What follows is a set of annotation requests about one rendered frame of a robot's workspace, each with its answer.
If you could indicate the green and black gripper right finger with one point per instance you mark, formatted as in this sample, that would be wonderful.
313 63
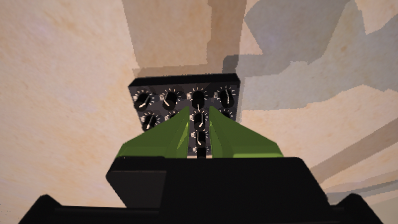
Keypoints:
237 140

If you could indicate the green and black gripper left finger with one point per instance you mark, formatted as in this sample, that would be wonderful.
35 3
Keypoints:
162 139

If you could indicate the black knob box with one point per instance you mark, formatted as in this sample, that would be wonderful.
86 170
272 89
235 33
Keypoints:
161 98

